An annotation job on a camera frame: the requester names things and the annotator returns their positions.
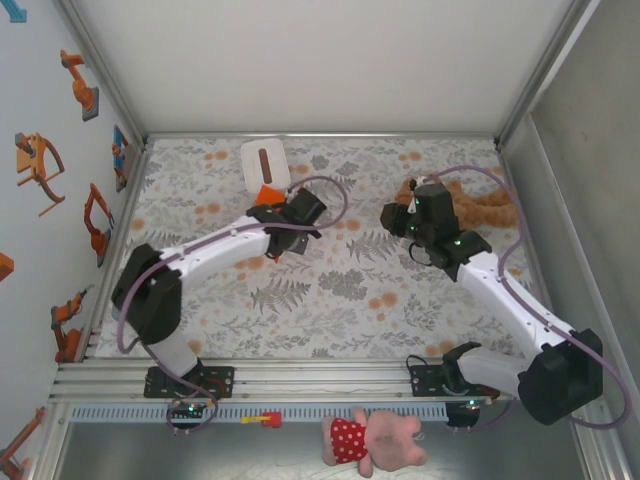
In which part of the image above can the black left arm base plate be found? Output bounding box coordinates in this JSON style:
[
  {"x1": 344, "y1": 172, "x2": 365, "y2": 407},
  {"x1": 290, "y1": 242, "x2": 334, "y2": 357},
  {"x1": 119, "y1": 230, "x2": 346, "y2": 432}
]
[{"x1": 143, "y1": 366, "x2": 236, "y2": 400}]

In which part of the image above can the aluminium frame post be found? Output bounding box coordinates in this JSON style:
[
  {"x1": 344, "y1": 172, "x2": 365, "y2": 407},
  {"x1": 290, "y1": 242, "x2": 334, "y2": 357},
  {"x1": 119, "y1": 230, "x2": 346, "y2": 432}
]
[
  {"x1": 492, "y1": 0, "x2": 604, "y2": 151},
  {"x1": 55, "y1": 0, "x2": 151, "y2": 151}
]

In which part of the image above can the orange claw gripper sticker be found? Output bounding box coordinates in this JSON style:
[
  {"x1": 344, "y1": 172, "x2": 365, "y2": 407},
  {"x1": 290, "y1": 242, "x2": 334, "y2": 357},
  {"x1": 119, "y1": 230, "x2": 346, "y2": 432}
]
[{"x1": 13, "y1": 132, "x2": 67, "y2": 217}]

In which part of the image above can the pink pig plush red dress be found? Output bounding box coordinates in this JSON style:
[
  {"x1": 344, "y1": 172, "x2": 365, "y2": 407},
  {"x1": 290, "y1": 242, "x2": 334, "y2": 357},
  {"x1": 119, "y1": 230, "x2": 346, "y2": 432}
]
[{"x1": 321, "y1": 405, "x2": 429, "y2": 477}]

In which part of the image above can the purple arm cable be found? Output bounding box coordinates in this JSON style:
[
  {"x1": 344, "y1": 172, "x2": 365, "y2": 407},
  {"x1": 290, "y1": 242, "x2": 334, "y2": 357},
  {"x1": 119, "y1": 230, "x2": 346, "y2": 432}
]
[
  {"x1": 422, "y1": 164, "x2": 631, "y2": 434},
  {"x1": 115, "y1": 174, "x2": 349, "y2": 437}
]

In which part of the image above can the thin aluminium frame rail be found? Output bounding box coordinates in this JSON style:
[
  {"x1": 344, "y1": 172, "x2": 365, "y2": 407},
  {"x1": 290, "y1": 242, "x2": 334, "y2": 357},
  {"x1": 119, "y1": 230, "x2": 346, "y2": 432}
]
[{"x1": 142, "y1": 131, "x2": 501, "y2": 142}]

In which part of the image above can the white tissue box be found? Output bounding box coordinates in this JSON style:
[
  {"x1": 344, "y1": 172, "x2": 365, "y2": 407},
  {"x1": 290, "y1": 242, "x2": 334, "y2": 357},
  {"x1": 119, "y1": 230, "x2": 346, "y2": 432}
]
[{"x1": 239, "y1": 138, "x2": 292, "y2": 196}]

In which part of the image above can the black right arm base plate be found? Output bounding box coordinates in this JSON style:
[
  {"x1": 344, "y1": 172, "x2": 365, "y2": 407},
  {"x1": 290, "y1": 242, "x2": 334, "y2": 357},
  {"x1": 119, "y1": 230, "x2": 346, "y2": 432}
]
[{"x1": 409, "y1": 364, "x2": 500, "y2": 399}]

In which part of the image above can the aluminium rail beam with grooves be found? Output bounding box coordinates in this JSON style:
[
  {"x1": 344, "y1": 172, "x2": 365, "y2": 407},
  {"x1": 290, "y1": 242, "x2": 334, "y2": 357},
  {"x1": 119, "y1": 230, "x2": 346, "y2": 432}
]
[{"x1": 48, "y1": 355, "x2": 609, "y2": 401}]

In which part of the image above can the red and yellow clip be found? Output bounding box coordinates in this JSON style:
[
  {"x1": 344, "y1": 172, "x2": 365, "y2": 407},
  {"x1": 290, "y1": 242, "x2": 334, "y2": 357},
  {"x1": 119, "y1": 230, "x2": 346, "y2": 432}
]
[{"x1": 242, "y1": 410, "x2": 284, "y2": 430}]

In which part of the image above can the slotted white cable duct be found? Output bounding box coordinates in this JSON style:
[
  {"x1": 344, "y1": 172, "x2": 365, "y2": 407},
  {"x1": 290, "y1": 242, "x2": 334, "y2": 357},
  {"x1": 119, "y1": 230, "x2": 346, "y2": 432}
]
[{"x1": 68, "y1": 403, "x2": 450, "y2": 422}]

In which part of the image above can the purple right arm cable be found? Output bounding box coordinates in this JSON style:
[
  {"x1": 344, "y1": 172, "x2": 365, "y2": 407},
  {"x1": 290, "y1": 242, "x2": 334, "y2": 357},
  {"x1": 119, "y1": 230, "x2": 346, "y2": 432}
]
[{"x1": 422, "y1": 164, "x2": 631, "y2": 434}]

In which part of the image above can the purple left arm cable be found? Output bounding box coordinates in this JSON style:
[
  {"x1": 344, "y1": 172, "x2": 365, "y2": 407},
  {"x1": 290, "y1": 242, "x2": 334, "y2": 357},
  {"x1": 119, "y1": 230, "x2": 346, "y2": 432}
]
[{"x1": 115, "y1": 174, "x2": 349, "y2": 437}]

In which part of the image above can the blue and orange sticker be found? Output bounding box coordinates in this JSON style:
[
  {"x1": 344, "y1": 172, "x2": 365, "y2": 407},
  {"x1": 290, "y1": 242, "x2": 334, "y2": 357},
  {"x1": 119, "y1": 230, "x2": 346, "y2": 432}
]
[{"x1": 112, "y1": 124, "x2": 131, "y2": 194}]

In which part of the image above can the brown teddy bear plush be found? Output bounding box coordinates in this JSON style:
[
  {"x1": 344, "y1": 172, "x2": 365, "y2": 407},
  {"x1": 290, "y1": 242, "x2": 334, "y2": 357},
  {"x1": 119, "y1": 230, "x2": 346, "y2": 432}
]
[{"x1": 389, "y1": 174, "x2": 521, "y2": 232}]

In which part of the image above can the floral patterned table mat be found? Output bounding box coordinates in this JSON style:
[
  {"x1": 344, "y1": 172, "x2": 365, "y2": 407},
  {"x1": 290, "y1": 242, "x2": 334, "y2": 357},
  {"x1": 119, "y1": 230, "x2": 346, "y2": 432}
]
[{"x1": 94, "y1": 137, "x2": 559, "y2": 359}]

